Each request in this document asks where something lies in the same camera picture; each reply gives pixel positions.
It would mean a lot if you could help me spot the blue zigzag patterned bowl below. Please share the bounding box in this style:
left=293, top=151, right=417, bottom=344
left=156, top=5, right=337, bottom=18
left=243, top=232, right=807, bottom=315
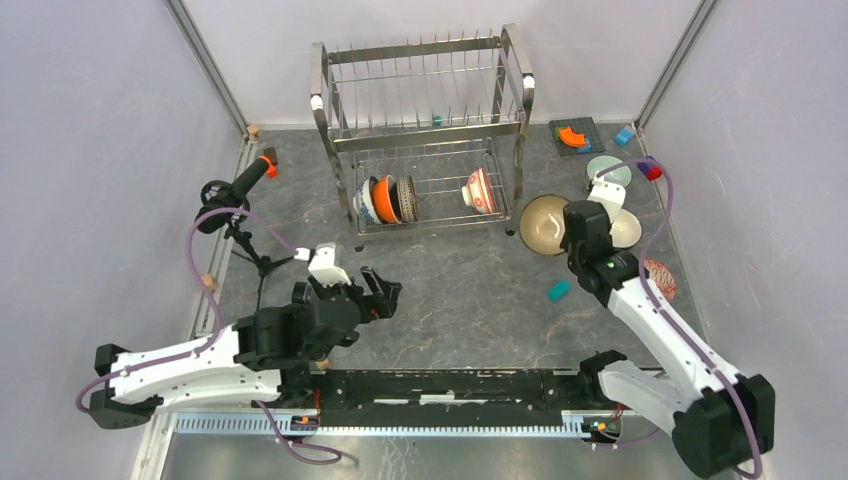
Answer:
left=645, top=259, right=678, bottom=302

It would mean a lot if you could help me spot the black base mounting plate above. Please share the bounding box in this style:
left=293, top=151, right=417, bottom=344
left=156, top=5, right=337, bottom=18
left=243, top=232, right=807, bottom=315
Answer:
left=251, top=368, right=624, bottom=429

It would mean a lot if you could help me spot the orange bowl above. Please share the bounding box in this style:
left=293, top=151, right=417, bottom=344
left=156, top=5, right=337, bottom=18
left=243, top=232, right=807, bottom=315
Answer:
left=371, top=175, right=402, bottom=225

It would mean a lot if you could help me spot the brown patterned bowl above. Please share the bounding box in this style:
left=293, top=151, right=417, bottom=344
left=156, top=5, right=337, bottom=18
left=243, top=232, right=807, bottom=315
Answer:
left=519, top=194, right=569, bottom=256

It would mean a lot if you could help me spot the light blue block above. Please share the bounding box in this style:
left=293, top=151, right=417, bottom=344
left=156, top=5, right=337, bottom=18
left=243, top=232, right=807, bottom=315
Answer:
left=614, top=125, right=637, bottom=147

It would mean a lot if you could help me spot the steel two-tier dish rack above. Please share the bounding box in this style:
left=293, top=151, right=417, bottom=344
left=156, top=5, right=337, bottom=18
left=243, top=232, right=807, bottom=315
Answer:
left=310, top=23, right=536, bottom=238

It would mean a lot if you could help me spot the blue white porcelain bowl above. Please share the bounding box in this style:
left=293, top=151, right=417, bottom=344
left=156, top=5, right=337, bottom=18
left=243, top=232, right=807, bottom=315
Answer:
left=352, top=176, right=382, bottom=225

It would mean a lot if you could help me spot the teal block on floor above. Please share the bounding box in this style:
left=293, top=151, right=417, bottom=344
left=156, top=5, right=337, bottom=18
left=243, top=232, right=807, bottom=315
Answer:
left=546, top=280, right=571, bottom=303

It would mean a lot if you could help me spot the black white patterned bowl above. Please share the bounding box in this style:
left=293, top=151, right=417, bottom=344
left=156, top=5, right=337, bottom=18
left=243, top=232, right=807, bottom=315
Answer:
left=397, top=175, right=418, bottom=223

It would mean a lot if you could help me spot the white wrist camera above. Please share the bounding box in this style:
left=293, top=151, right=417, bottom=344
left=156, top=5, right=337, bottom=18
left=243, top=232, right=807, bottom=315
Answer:
left=294, top=242, right=352, bottom=288
left=587, top=177, right=626, bottom=223

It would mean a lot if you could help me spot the purple red block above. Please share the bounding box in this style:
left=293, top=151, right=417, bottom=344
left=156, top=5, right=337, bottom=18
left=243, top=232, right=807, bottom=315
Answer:
left=637, top=155, right=664, bottom=182

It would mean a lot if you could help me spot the orange curved block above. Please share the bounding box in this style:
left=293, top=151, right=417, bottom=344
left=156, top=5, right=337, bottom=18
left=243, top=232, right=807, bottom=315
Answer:
left=557, top=127, right=590, bottom=149

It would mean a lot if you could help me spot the black microphone on tripod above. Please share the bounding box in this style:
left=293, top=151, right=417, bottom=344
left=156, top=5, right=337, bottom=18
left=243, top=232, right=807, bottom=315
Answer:
left=195, top=158, right=291, bottom=309

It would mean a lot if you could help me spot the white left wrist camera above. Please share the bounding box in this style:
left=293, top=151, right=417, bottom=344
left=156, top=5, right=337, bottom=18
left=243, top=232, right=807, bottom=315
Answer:
left=294, top=242, right=352, bottom=288

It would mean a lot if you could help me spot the red white patterned bowl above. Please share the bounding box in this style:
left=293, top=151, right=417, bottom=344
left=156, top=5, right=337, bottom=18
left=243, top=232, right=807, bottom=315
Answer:
left=461, top=168, right=497, bottom=214

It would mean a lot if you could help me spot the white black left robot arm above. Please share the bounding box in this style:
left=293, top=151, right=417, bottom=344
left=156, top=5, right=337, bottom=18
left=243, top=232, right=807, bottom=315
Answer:
left=77, top=267, right=403, bottom=430

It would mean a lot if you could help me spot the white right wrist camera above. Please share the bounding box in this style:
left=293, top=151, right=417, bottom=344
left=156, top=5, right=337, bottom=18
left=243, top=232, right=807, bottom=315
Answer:
left=587, top=177, right=626, bottom=223

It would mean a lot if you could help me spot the wooden cube left rail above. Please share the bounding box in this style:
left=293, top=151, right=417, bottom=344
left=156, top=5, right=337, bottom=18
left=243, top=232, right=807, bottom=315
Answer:
left=201, top=273, right=218, bottom=293

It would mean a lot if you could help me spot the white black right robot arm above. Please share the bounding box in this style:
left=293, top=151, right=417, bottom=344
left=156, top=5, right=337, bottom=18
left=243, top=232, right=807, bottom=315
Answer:
left=561, top=200, right=776, bottom=479

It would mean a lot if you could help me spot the grey building baseplate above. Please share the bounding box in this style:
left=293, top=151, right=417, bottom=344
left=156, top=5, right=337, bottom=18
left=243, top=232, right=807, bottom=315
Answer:
left=548, top=117, right=605, bottom=156

